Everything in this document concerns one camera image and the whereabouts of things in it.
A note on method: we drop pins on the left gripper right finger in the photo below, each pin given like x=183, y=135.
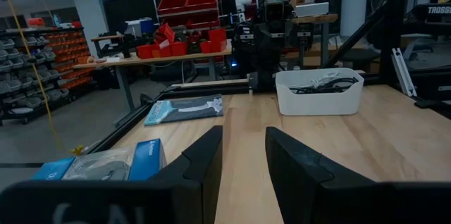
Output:
x=292, y=171

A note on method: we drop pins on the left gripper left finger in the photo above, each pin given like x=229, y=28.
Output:
x=211, y=160

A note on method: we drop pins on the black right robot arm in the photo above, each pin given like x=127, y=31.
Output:
x=262, y=76

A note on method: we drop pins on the white box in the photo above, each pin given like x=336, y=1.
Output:
x=311, y=9

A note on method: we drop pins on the wooden standing desk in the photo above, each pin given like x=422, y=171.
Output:
x=317, y=19

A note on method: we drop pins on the red plastic bin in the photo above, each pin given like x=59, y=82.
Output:
x=165, y=32
x=144, y=51
x=178, y=48
x=216, y=39

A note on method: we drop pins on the blue game controller box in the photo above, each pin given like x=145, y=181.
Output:
x=149, y=157

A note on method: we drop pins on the white plastic bin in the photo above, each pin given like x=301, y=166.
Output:
x=317, y=104

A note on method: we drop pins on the white column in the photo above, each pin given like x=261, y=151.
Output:
x=354, y=2

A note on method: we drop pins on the metal rack with red bins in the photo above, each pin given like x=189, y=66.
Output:
x=186, y=4

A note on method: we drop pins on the long wooden work table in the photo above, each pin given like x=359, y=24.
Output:
x=158, y=58

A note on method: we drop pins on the shelving with small parts bins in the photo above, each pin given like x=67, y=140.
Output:
x=35, y=72

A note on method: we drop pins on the silver aluminium bracket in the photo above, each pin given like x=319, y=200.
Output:
x=403, y=72

